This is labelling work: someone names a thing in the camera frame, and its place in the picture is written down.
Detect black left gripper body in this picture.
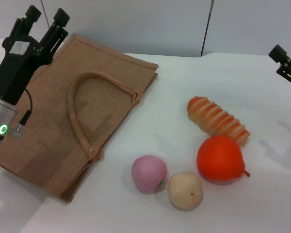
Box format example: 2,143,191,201
0,35,54,106

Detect brown woven tote bag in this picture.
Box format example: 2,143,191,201
0,33,160,205

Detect orange striped bread roll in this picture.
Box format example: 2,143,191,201
186,96,251,147

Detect beige round fruit toy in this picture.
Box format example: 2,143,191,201
166,171,204,211

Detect orange toy fruit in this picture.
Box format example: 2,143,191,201
196,135,252,186

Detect pink toy peach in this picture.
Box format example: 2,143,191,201
131,154,169,195

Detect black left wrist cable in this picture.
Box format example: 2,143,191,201
8,88,33,139

